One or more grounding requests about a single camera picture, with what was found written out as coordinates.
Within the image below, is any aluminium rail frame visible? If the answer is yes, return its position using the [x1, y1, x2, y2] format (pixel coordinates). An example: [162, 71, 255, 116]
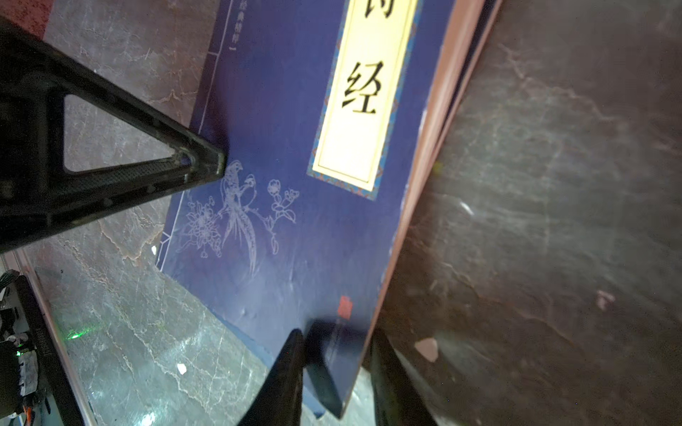
[1, 250, 98, 425]

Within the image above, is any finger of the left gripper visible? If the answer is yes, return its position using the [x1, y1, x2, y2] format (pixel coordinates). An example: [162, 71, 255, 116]
[1, 20, 227, 252]

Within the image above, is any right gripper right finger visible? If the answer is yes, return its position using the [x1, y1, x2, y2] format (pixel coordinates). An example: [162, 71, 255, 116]
[369, 328, 437, 426]

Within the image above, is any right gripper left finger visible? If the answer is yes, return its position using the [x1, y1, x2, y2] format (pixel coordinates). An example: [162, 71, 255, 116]
[238, 329, 305, 426]

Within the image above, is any purple book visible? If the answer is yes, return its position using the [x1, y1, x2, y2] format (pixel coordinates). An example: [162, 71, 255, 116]
[156, 1, 500, 417]

